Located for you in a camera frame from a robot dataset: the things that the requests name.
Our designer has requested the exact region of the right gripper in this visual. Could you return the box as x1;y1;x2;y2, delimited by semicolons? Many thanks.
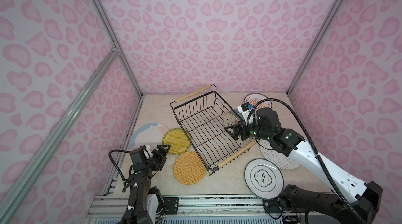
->
223;118;272;141

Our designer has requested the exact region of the white star cartoon plate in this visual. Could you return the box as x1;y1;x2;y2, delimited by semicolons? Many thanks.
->
224;114;250;148

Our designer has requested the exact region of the yellow-green woven plate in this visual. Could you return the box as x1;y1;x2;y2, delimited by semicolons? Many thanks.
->
162;128;191;155

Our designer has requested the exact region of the orange woven plate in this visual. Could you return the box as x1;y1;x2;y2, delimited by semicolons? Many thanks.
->
173;151;206;185

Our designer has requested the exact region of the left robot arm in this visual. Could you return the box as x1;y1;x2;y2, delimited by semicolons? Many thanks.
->
118;144;171;224

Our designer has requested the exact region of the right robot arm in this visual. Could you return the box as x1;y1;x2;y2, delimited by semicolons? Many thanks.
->
224;106;383;224

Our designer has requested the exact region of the pastel abstract pattern plate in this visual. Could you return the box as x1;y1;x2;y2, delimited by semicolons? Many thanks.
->
129;123;169;150

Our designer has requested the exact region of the white plate orange sunburst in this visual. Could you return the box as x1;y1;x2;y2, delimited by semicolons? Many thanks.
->
244;93;272;109

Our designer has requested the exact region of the white grid pattern plate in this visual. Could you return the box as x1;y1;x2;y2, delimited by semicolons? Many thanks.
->
258;140;300;170

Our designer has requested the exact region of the white plate black rim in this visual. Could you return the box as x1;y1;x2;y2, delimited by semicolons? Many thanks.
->
245;159;284;199

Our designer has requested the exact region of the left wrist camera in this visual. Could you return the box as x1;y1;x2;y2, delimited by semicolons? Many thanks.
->
141;145;152;159

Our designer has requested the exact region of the black wire dish rack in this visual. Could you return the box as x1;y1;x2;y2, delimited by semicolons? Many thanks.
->
170;85;256;175

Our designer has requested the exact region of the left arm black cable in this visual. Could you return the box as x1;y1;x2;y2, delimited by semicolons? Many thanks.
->
108;149;133;182

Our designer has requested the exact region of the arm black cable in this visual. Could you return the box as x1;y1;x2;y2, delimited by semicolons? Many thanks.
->
108;149;133;182
246;98;366;224

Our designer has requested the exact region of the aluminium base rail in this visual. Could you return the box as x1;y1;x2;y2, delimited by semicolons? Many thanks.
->
84;192;360;224

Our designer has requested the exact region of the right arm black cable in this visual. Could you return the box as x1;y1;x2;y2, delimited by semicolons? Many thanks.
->
246;98;366;224

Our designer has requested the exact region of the aluminium frame strut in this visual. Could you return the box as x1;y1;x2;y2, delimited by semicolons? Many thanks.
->
1;47;120;224

